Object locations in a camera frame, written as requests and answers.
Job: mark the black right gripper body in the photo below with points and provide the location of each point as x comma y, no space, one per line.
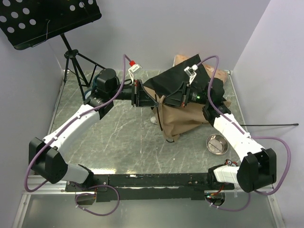
193,95

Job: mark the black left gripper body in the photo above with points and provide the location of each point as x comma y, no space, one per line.
135,93

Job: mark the tan black pet tent fabric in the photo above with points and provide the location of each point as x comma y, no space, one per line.
174,121

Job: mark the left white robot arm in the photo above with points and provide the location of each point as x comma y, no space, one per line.
46,155

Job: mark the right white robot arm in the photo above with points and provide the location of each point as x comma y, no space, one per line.
221,118

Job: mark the teal double pet bowl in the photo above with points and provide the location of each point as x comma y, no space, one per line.
90,92

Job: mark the steel pet bowl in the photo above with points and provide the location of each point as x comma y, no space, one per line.
217,144

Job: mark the orange patterned pillow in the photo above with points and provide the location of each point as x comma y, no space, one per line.
219,74

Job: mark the red owl toy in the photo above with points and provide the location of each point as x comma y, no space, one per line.
229,162

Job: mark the black music stand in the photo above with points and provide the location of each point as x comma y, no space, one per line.
28,23

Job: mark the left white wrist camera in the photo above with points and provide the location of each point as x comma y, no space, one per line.
134,69

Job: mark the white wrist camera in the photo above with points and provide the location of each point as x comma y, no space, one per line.
134,69
191,72

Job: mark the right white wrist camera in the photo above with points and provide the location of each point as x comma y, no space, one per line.
191,72

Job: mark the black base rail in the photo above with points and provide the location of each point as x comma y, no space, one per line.
151,186

